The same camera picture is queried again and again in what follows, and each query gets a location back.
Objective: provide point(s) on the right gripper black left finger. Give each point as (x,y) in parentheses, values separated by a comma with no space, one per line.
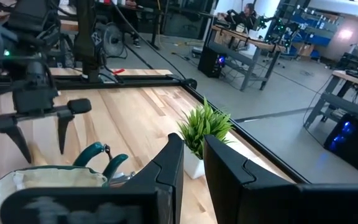
(89,208)

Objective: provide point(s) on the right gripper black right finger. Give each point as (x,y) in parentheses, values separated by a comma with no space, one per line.
(291,205)

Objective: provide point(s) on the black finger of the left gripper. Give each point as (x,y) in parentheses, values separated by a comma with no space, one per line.
(64,124)
(12,130)

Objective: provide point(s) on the dark green pruning shears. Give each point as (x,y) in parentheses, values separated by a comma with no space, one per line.
(87,152)

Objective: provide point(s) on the beige gardening bag green trim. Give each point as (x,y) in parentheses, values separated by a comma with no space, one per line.
(57,179)

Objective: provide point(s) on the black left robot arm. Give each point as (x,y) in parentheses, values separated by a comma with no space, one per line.
(23,15)

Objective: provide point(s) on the small red clip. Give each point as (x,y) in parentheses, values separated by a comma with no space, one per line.
(118,71)

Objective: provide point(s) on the black computer tower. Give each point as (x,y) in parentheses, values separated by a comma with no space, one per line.
(356,146)
(210,62)

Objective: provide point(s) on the black floor fan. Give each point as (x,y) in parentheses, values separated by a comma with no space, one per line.
(113,40)

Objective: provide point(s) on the person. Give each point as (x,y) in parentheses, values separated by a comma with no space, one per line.
(250,14)
(136,42)

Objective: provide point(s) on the wooden table with grey legs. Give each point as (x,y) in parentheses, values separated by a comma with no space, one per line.
(259,43)
(343,102)

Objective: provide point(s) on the green plant in white pot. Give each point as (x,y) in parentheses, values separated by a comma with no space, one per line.
(204,127)

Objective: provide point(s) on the black vertical frame post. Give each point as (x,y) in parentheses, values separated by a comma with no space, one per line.
(85,37)

